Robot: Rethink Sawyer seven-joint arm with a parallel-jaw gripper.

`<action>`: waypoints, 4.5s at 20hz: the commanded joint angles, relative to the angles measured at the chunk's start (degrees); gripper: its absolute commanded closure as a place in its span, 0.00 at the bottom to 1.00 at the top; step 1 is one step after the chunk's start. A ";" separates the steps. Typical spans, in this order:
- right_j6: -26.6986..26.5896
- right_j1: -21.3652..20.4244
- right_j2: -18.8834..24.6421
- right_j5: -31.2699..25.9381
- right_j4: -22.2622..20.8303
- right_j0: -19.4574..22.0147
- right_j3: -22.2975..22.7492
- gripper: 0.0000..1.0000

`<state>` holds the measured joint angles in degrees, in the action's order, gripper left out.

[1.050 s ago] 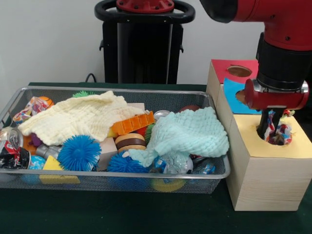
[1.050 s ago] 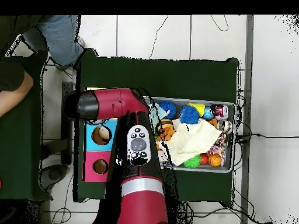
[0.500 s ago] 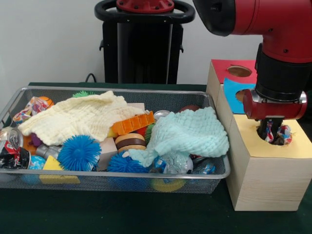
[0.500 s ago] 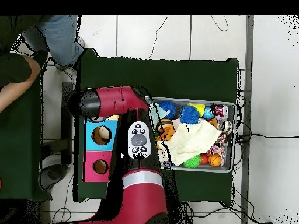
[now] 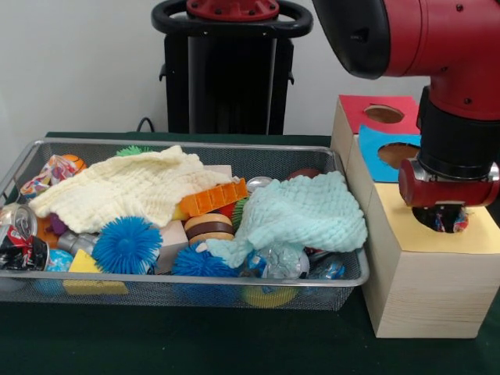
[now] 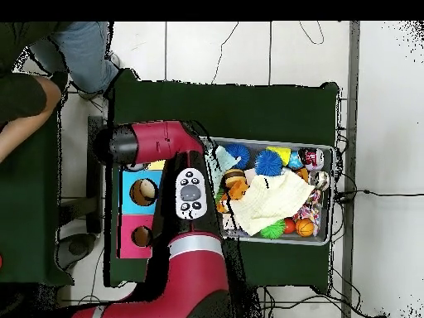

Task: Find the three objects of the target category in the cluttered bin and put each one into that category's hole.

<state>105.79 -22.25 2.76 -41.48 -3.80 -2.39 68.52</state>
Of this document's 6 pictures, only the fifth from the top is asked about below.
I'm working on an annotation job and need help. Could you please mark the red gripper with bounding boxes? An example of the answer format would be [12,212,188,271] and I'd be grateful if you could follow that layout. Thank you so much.
[398,158,500,209]

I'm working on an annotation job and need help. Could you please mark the wooden three-hole box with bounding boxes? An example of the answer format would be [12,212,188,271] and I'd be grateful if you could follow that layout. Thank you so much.
[330,95,500,339]

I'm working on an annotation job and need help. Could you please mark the shallow mesh bin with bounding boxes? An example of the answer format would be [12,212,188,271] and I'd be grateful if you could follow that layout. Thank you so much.
[0,137,370,313]

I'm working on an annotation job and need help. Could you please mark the mint green waffle cloth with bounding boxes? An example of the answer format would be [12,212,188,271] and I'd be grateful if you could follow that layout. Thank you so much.
[205,170,370,268]

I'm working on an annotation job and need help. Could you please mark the orange plastic toy block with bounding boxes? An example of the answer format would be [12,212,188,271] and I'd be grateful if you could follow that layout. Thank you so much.
[175,177,250,218]

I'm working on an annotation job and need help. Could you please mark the toy burger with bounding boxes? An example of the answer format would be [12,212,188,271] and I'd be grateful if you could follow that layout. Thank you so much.
[183,212,235,246]

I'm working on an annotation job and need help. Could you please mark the dark green table cloth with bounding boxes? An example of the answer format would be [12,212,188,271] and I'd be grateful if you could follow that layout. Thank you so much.
[0,131,500,375]

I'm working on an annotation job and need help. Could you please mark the green spiky ball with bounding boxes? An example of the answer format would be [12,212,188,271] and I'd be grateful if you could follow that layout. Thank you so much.
[116,145,153,157]

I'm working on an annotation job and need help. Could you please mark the blue spiky ball with eyes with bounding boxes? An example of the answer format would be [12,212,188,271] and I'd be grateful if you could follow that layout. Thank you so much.
[92,216,163,275]

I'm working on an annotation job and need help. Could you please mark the cream waffle cloth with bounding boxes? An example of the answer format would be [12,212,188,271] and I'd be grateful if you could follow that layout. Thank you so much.
[28,145,234,234]

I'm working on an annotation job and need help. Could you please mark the yellow foam wedge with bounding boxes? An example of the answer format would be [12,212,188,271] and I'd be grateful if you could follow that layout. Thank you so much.
[62,248,130,295]

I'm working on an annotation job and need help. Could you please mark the crushed soda can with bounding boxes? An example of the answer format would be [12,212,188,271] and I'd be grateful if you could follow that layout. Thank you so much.
[0,203,51,273]

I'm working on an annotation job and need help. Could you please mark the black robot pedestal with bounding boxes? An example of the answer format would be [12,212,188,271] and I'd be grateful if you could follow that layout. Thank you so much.
[151,0,314,136]

